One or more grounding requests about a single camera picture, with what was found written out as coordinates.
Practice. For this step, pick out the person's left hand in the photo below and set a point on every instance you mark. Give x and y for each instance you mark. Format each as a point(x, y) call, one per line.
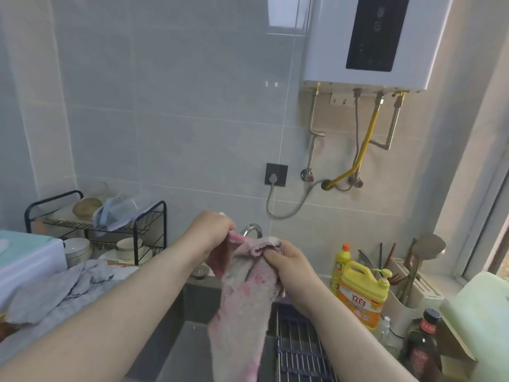
point(206, 234)

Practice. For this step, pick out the person's right hand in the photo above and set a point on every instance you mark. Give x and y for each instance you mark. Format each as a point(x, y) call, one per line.
point(296, 278)

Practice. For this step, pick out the pink dish cloth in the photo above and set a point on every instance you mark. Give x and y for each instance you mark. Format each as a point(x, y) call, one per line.
point(242, 314)

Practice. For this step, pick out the person's left forearm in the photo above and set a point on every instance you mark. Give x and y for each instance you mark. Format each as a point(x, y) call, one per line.
point(99, 322)

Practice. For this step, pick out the person's right forearm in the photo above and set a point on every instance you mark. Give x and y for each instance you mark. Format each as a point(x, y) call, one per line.
point(350, 346)

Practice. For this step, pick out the white countertop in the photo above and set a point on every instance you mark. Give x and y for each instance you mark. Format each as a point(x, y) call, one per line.
point(325, 282)

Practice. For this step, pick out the small grey sink plug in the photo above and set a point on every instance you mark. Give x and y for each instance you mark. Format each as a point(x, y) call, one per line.
point(200, 271)

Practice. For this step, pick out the chrome faucet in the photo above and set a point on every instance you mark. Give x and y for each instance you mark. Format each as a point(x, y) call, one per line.
point(252, 228)

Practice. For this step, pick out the orange cap yellow bottle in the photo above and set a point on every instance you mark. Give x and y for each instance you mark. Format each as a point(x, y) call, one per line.
point(341, 266)

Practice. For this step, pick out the dark sink drain basket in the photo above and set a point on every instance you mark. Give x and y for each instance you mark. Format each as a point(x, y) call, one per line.
point(294, 346)

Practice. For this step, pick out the yellow detergent bottle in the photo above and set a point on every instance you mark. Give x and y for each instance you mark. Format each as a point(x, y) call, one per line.
point(362, 298)

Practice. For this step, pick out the white ceramic bowl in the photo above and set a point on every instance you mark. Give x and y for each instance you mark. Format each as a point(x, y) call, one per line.
point(128, 247)

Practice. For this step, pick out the steel sink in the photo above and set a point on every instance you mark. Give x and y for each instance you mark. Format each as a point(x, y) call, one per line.
point(191, 314)

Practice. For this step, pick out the dark chopstick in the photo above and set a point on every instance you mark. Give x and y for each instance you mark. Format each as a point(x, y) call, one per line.
point(380, 254)

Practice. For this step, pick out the pale blue plastic bag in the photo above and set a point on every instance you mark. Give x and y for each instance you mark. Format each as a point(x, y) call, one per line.
point(119, 212)

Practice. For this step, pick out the brown chopstick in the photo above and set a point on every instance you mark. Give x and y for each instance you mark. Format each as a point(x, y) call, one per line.
point(393, 252)

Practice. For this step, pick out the white plate stack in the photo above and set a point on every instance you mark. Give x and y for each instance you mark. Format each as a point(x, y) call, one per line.
point(107, 256)

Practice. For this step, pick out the small dark liquid spray bottle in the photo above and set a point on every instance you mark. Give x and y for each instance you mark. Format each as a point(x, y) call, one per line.
point(385, 330)

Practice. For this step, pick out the chrome valve red dot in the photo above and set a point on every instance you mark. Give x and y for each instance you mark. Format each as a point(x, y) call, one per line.
point(356, 181)
point(307, 175)

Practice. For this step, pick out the clear glass jar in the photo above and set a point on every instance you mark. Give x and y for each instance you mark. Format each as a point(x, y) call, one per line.
point(98, 190)

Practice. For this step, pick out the white lidded pot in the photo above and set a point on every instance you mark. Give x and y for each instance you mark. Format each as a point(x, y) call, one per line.
point(77, 250)

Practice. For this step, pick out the beige utensil holder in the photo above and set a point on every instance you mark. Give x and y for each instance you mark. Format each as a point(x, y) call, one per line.
point(425, 298)

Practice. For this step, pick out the beige spatula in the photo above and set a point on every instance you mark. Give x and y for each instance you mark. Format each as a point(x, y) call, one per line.
point(429, 244)

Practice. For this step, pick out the dark sauce bottle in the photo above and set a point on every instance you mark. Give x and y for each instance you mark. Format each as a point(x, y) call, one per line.
point(421, 346)

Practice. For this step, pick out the grey white cloth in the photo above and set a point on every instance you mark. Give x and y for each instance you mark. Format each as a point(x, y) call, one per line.
point(63, 290)

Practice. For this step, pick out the small brown cardboard box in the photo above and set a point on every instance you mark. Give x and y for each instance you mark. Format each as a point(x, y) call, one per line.
point(457, 342)

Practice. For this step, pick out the white microwave oven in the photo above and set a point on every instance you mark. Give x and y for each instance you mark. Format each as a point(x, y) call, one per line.
point(28, 262)

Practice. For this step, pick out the pale green cutting board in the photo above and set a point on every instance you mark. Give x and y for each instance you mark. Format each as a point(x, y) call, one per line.
point(481, 310)

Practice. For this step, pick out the white water heater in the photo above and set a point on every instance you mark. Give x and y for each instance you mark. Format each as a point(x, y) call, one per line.
point(326, 43)

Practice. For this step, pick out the dark wall socket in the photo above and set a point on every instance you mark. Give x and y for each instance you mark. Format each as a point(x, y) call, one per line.
point(282, 169)

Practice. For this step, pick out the white window frame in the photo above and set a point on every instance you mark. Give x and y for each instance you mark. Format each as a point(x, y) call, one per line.
point(469, 234)

